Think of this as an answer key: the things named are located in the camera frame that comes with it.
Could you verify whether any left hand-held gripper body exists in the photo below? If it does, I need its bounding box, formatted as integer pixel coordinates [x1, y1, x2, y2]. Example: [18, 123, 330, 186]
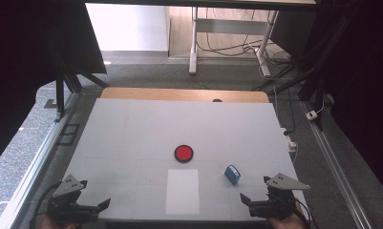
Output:
[46, 174, 99, 224]

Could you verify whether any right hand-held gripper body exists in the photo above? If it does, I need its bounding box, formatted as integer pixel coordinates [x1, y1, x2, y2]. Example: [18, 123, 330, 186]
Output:
[249, 173, 311, 220]

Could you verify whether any blue stamp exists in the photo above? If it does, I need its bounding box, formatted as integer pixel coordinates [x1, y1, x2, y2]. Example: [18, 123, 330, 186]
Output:
[223, 164, 242, 186]

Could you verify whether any white paper sheet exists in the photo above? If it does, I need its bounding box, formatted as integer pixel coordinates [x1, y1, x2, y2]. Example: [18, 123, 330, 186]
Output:
[165, 169, 201, 216]

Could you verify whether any round red ink pad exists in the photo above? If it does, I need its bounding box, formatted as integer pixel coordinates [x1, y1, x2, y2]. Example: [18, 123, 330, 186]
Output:
[174, 144, 194, 164]

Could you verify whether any person's left hand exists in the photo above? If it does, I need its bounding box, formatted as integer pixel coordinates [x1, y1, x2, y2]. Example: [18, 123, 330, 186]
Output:
[39, 214, 80, 229]

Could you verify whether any person's right hand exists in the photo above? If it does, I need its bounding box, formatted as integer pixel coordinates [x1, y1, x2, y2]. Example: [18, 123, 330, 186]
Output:
[267, 203, 308, 229]

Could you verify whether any white power strip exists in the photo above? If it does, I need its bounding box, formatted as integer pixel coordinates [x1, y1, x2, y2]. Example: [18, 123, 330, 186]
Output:
[280, 127, 298, 153]

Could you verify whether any white table cover board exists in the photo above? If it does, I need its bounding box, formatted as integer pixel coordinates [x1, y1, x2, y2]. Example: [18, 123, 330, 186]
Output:
[62, 97, 308, 221]

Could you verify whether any black metal stand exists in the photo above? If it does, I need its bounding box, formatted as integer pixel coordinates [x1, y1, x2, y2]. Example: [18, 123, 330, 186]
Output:
[42, 34, 110, 124]
[251, 12, 343, 132]

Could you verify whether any wooden table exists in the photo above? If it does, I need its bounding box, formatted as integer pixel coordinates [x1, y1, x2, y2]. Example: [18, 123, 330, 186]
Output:
[100, 87, 270, 104]

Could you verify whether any black curtain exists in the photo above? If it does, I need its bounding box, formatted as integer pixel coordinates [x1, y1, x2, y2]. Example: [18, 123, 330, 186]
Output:
[0, 0, 108, 171]
[302, 0, 383, 199]

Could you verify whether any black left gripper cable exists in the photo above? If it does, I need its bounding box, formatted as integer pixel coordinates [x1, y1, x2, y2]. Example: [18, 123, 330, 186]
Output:
[29, 181, 63, 229]

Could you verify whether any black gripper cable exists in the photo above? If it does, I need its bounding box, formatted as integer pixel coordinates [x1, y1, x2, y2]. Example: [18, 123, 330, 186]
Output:
[29, 181, 63, 229]
[293, 198, 312, 229]

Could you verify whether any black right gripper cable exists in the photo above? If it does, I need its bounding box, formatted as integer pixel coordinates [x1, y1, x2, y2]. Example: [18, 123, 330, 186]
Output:
[293, 198, 312, 229]

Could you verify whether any aluminium floor rail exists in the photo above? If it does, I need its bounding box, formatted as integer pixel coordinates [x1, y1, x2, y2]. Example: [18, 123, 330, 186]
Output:
[0, 92, 82, 229]
[299, 100, 373, 229]

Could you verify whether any black floor cable tangle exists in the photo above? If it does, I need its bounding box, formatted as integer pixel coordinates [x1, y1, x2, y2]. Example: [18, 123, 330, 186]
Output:
[197, 8, 292, 66]

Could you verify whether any white desk frame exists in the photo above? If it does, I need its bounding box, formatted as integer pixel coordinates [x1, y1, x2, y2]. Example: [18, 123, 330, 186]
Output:
[188, 6, 280, 77]

